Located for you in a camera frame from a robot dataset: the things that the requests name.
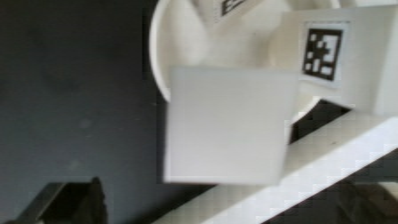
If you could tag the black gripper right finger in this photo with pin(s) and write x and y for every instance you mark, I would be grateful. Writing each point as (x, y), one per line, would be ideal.
(366, 203)

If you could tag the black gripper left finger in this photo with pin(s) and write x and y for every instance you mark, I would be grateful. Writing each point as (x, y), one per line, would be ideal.
(68, 204)

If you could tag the white round stool seat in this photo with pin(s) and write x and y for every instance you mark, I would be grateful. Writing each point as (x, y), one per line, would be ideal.
(183, 47)

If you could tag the white stool leg with tags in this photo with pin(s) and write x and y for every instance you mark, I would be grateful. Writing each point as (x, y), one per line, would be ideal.
(242, 15)

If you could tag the white front fence wall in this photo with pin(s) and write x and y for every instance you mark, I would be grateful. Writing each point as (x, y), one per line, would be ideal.
(325, 157)

